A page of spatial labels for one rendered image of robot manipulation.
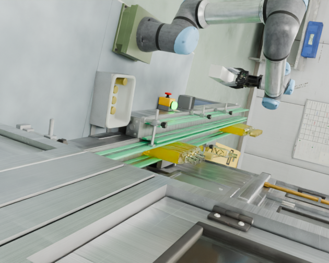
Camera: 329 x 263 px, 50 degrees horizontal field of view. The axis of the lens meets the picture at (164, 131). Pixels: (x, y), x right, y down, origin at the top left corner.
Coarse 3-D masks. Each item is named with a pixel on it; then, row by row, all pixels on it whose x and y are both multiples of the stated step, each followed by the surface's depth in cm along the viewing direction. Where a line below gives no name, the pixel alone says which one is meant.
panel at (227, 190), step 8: (168, 176) 172; (176, 176) 177; (184, 176) 179; (192, 176) 181; (200, 176) 181; (192, 184) 169; (200, 184) 171; (208, 184) 173; (216, 184) 175; (224, 184) 175; (216, 192) 164; (224, 192) 166; (232, 192) 166
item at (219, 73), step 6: (210, 66) 175; (216, 66) 174; (222, 66) 173; (210, 72) 175; (216, 72) 174; (222, 72) 175; (228, 72) 184; (216, 78) 177; (222, 78) 177; (228, 78) 186
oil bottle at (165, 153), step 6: (150, 150) 167; (156, 150) 166; (162, 150) 164; (168, 150) 163; (174, 150) 163; (180, 150) 165; (156, 156) 166; (162, 156) 165; (168, 156) 163; (174, 156) 162; (180, 156) 161; (186, 156) 162; (174, 162) 162; (180, 162) 161
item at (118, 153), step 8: (216, 128) 239; (184, 136) 194; (192, 136) 200; (136, 144) 157; (144, 144) 161; (160, 144) 165; (104, 152) 136; (112, 152) 139; (120, 152) 139; (128, 152) 142; (136, 152) 145
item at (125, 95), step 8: (112, 80) 141; (128, 80) 156; (112, 88) 141; (120, 88) 158; (128, 88) 156; (112, 96) 142; (120, 96) 158; (128, 96) 157; (112, 104) 156; (120, 104) 159; (128, 104) 157; (120, 112) 159; (128, 112) 158; (112, 120) 156; (120, 120) 159; (128, 120) 158
